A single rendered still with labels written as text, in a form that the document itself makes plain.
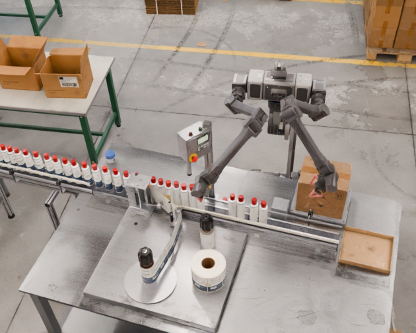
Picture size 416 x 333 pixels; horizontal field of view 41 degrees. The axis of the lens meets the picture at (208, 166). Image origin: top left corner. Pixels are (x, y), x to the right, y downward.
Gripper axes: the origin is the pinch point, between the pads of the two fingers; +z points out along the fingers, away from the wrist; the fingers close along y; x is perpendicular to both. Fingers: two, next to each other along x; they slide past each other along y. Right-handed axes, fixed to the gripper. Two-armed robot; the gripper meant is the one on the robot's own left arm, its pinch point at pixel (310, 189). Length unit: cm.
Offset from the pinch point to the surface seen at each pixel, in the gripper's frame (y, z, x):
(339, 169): -24.4, -6.5, 17.2
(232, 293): 56, 51, -10
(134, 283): 60, 82, -57
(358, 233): 2.4, 5.5, 47.0
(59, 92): -112, 158, -137
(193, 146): -4, 26, -70
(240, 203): 5.2, 36.5, -23.9
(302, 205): -9.5, 23.0, 14.3
